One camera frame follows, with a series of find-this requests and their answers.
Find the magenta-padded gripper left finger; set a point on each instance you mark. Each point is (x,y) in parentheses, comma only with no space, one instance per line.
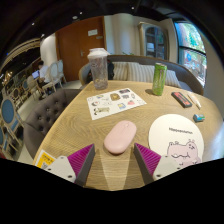
(60,166)

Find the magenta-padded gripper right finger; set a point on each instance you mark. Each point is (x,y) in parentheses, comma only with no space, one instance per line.
(165,165)

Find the pink computer mouse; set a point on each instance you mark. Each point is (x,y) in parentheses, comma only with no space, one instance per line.
(120,137)

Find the round white cartoon mouse pad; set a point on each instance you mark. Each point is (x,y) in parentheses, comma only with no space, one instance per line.
(173,130)

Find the yellow code sticker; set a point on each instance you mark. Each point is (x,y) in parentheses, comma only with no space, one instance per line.
(44,160)

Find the grey tufted armchair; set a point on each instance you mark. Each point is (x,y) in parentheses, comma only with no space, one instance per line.
(46,116)

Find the black box with orange print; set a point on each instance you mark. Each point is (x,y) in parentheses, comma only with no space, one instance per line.
(181,99)

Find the white sticker sheet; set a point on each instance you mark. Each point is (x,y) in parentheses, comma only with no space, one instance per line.
(115,102)

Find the green drink can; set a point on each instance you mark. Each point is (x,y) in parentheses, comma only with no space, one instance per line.
(159,80)

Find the grey curved sofa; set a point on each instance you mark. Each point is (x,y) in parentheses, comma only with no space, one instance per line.
(186,78)

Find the person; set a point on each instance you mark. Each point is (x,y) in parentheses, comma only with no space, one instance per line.
(43,73)

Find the group of white chairs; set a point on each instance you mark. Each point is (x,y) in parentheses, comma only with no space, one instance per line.
(55,71)

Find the open laptop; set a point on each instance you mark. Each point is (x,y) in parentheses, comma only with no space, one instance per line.
(35,74)

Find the clear shaker bottle white lid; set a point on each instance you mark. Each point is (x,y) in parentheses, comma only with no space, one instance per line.
(99,71)

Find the small striped cushion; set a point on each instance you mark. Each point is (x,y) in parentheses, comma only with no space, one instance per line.
(120,71)

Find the black backpack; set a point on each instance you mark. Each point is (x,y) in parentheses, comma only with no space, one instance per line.
(110,70)

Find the brown wooden door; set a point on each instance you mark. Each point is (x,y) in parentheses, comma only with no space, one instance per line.
(71,50)

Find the tall black-framed window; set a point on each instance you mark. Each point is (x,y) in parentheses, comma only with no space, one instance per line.
(191,50)

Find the arched glass-door cabinet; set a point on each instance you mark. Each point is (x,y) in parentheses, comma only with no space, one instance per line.
(153,41)

